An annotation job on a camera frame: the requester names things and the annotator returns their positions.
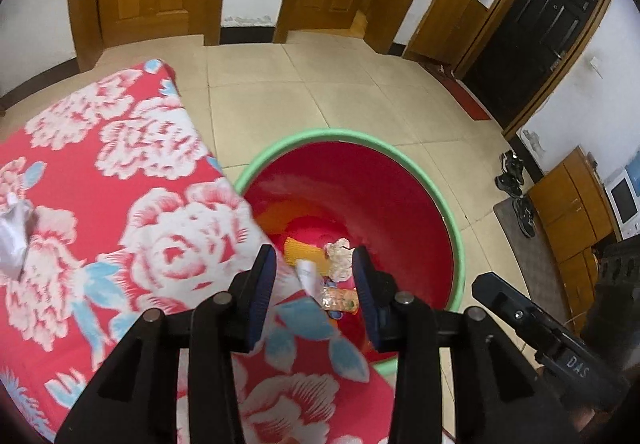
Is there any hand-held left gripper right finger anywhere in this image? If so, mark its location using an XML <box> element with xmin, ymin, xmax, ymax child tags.
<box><xmin>351</xmin><ymin>247</ymin><xmax>576</xmax><ymax>444</ymax></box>

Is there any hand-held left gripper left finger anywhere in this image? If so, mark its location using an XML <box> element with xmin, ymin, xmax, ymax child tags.
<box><xmin>54</xmin><ymin>244</ymin><xmax>278</xmax><ymax>444</ymax></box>

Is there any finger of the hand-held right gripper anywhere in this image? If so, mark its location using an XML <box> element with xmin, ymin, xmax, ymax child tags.
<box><xmin>471</xmin><ymin>273</ymin><xmax>567</xmax><ymax>356</ymax></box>

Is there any orange snack packet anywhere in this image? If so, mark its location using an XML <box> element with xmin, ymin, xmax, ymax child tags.
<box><xmin>321</xmin><ymin>286</ymin><xmax>359</xmax><ymax>318</ymax></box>

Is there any pale paper wrapper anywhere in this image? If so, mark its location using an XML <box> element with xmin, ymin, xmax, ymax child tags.
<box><xmin>324</xmin><ymin>238</ymin><xmax>357</xmax><ymax>283</ymax></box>

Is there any yellow wrapper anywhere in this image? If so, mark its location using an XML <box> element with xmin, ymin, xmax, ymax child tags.
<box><xmin>283</xmin><ymin>236</ymin><xmax>332</xmax><ymax>276</ymax></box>

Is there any red bin with green rim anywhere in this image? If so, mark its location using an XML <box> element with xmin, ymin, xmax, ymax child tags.
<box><xmin>232</xmin><ymin>127</ymin><xmax>467</xmax><ymax>377</ymax></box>

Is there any grey floor mat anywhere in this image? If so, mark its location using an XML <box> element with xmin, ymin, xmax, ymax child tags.
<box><xmin>493</xmin><ymin>197</ymin><xmax>577</xmax><ymax>327</ymax></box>

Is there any black sports shoe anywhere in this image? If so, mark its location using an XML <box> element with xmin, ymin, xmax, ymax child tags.
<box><xmin>495</xmin><ymin>150</ymin><xmax>526</xmax><ymax>198</ymax></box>
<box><xmin>512</xmin><ymin>197</ymin><xmax>537</xmax><ymax>239</ymax></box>

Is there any wooden side cabinet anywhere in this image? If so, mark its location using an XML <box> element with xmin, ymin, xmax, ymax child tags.
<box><xmin>527</xmin><ymin>147</ymin><xmax>622</xmax><ymax>317</ymax></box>

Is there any white computer monitor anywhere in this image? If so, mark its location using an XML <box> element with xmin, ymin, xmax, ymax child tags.
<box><xmin>602</xmin><ymin>167</ymin><xmax>640</xmax><ymax>241</ymax></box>

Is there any red floral tablecloth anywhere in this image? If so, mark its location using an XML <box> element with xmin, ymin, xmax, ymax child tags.
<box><xmin>0</xmin><ymin>58</ymin><xmax>397</xmax><ymax>444</ymax></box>

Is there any red doormat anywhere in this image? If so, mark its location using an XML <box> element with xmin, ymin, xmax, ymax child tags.
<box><xmin>425</xmin><ymin>62</ymin><xmax>494</xmax><ymax>121</ymax></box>

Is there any crumpled silver plastic wrapper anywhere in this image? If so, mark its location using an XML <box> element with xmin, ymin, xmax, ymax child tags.
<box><xmin>0</xmin><ymin>197</ymin><xmax>42</xmax><ymax>283</ymax></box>

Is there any black entrance door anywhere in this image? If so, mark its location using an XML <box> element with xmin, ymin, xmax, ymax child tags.
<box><xmin>452</xmin><ymin>0</ymin><xmax>615</xmax><ymax>141</ymax></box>

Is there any low wooden shoe cabinet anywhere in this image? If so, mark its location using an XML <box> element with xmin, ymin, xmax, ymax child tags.
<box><xmin>404</xmin><ymin>0</ymin><xmax>489</xmax><ymax>68</ymax></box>

